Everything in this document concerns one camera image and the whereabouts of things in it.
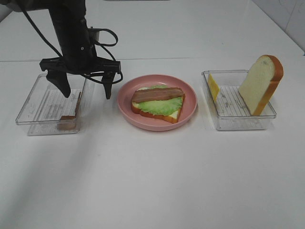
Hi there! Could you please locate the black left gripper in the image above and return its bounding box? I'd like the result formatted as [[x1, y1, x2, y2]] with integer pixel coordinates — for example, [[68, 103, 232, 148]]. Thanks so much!
[[40, 41, 121, 99]]

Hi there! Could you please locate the long bacon strip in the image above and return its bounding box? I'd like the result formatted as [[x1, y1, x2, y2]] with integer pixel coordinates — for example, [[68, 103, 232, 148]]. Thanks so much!
[[131, 87, 184, 103]]

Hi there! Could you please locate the green lettuce leaf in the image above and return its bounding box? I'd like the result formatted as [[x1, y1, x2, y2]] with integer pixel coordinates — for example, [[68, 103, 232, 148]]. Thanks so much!
[[137, 84, 183, 115]]

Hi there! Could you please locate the bread slice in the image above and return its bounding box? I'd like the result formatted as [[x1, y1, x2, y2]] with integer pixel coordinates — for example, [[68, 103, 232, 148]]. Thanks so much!
[[131, 86, 186, 124], [238, 55, 284, 116]]

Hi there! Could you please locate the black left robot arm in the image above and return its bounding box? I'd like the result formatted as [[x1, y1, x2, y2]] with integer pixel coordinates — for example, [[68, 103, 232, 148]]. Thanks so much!
[[0, 0, 122, 99]]

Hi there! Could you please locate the left clear plastic container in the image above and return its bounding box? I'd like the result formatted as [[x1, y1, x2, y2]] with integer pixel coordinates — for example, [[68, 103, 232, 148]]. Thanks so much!
[[15, 74, 94, 136]]

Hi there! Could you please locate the clear plastic container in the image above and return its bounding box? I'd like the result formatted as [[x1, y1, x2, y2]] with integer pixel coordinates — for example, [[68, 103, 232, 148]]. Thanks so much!
[[202, 70, 276, 131], [15, 74, 94, 136]]

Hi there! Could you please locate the pink round plate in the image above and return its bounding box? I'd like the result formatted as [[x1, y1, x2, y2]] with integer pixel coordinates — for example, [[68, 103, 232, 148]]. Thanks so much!
[[117, 74, 197, 131]]

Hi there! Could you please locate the yellow cheese slice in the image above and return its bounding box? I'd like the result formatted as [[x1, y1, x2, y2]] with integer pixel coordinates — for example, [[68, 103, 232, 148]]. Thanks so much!
[[208, 73, 220, 103]]

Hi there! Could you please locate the right clear plastic container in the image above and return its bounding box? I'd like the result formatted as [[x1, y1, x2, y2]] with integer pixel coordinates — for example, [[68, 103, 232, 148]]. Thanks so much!
[[202, 70, 276, 131]]

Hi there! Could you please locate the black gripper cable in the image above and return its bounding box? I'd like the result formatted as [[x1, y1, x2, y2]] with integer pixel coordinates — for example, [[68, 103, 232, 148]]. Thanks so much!
[[21, 4, 123, 84]]

